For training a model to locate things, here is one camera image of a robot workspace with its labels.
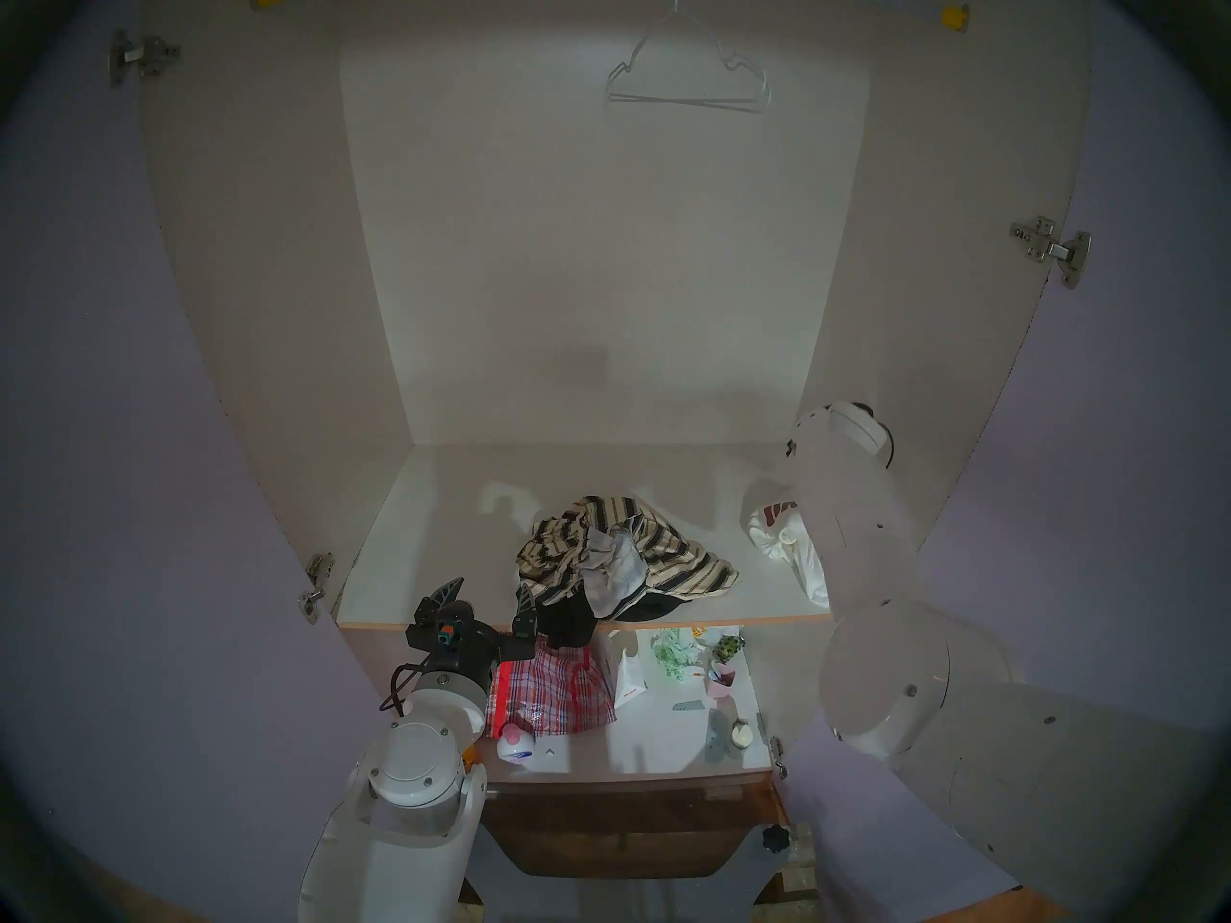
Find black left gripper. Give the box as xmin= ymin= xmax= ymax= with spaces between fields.
xmin=404 ymin=577 xmax=540 ymax=687

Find cream black striped top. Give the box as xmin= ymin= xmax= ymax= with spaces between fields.
xmin=516 ymin=495 xmax=740 ymax=619

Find white plastic bag red print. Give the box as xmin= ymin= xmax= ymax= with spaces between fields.
xmin=741 ymin=501 xmax=830 ymax=610

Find red plaid woven bag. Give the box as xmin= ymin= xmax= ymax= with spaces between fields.
xmin=484 ymin=642 xmax=616 ymax=737

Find green patterned packet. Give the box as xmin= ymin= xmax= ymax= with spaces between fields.
xmin=652 ymin=631 xmax=708 ymax=682

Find brown wooden drawer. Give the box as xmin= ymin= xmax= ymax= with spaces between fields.
xmin=481 ymin=777 xmax=790 ymax=879

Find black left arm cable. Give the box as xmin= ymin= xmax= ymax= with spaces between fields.
xmin=380 ymin=657 xmax=431 ymax=718

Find white wire hanger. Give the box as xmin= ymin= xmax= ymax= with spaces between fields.
xmin=606 ymin=0 xmax=772 ymax=114

